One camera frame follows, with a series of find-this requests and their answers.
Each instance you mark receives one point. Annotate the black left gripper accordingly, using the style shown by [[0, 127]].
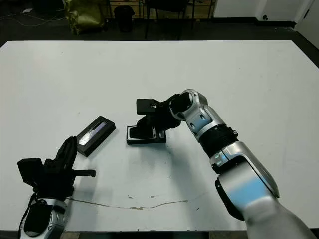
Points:
[[57, 181]]

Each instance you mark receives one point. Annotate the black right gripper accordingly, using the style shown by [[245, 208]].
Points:
[[162, 117]]

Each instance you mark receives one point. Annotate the black bar-shaped camera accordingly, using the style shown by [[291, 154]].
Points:
[[131, 134]]

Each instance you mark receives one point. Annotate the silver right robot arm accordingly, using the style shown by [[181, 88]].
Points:
[[239, 184]]

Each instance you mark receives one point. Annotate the black box base white insert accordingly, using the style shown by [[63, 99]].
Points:
[[144, 142]]

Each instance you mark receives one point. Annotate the black waste bin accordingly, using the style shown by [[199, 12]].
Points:
[[124, 18]]

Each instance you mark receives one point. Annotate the black chair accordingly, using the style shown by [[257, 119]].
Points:
[[167, 7]]

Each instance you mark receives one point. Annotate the yellow-green bag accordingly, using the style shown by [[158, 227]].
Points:
[[84, 16]]

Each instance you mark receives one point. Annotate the white paper sheet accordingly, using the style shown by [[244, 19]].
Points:
[[27, 10]]

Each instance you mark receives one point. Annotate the white door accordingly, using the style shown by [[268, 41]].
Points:
[[310, 22]]

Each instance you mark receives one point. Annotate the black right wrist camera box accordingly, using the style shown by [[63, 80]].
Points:
[[144, 106]]

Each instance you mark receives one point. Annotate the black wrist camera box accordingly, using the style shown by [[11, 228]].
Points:
[[30, 170], [144, 106]]

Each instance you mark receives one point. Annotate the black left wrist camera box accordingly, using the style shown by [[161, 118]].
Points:
[[30, 170]]

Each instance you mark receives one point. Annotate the small black wall knob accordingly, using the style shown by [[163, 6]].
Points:
[[264, 17]]

